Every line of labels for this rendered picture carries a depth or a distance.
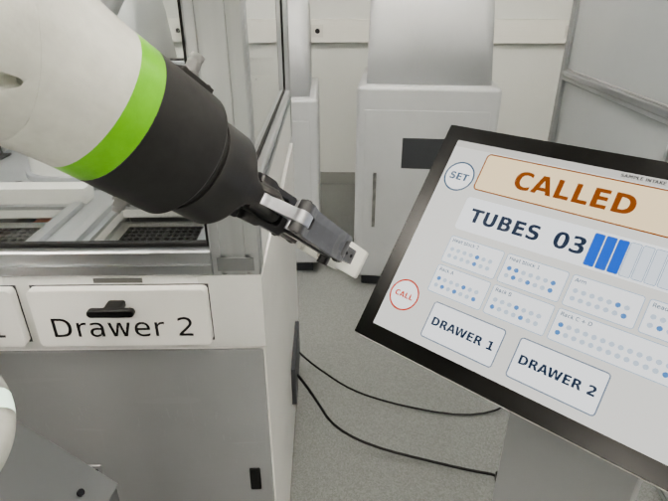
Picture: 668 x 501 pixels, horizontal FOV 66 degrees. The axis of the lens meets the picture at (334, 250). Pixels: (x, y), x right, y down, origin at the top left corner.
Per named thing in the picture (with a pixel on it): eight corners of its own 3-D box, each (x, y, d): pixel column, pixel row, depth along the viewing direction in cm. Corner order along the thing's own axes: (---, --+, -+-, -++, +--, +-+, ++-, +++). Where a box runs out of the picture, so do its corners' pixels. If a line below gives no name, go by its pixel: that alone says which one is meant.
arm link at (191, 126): (38, 174, 34) (105, 211, 28) (122, 19, 35) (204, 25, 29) (117, 210, 39) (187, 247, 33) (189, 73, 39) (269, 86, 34)
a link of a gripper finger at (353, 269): (329, 227, 49) (335, 229, 48) (364, 250, 54) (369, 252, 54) (315, 255, 49) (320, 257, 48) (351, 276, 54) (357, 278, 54)
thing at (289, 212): (237, 168, 39) (278, 180, 35) (282, 198, 43) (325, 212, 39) (222, 197, 39) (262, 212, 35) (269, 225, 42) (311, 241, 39)
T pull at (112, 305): (133, 318, 82) (132, 310, 81) (85, 318, 82) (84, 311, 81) (141, 305, 85) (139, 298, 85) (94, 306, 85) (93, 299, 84)
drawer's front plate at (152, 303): (212, 345, 89) (205, 289, 84) (41, 347, 88) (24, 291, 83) (214, 339, 90) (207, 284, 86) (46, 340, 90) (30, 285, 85)
